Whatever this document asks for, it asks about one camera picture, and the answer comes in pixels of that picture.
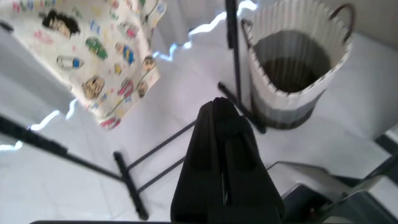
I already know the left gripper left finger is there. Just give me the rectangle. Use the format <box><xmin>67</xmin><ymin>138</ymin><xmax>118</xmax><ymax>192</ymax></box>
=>
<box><xmin>170</xmin><ymin>101</ymin><xmax>224</xmax><ymax>223</ymax></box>

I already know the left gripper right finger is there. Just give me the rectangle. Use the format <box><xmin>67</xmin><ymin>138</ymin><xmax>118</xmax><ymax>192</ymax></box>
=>
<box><xmin>222</xmin><ymin>136</ymin><xmax>285</xmax><ymax>223</ymax></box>

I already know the cream printed garment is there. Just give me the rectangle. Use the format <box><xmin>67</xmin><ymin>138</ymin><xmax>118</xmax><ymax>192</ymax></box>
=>
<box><xmin>0</xmin><ymin>0</ymin><xmax>167</xmax><ymax>131</ymax></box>

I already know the white laundry basket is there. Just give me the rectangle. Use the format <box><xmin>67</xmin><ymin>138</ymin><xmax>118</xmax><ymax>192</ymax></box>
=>
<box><xmin>241</xmin><ymin>0</ymin><xmax>355</xmax><ymax>130</ymax></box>

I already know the black clothes rack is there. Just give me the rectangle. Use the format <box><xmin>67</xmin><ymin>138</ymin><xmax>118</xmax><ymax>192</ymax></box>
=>
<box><xmin>0</xmin><ymin>0</ymin><xmax>267</xmax><ymax>221</ymax></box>

